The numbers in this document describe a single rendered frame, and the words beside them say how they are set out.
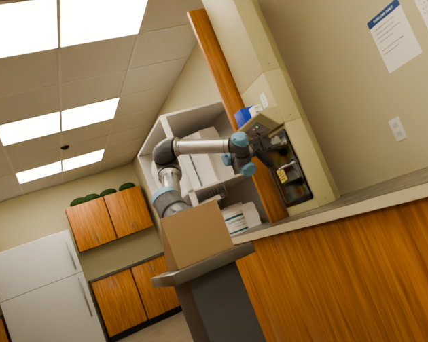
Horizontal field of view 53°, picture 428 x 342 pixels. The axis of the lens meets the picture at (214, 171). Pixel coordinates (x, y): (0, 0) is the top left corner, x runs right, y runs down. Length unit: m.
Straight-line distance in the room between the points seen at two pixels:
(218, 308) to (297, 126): 1.13
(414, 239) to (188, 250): 0.76
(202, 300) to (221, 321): 0.10
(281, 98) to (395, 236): 1.10
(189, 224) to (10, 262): 5.35
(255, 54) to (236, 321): 1.40
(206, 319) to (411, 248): 0.71
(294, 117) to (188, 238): 1.02
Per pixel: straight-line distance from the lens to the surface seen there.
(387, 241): 1.56
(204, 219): 1.63
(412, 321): 1.66
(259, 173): 2.57
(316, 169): 2.31
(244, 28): 2.45
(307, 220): 1.83
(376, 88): 2.38
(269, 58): 2.42
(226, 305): 1.60
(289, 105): 2.35
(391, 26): 2.27
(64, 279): 6.76
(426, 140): 2.25
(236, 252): 1.56
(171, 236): 1.59
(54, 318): 6.78
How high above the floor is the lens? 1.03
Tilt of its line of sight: 7 degrees up
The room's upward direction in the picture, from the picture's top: 21 degrees counter-clockwise
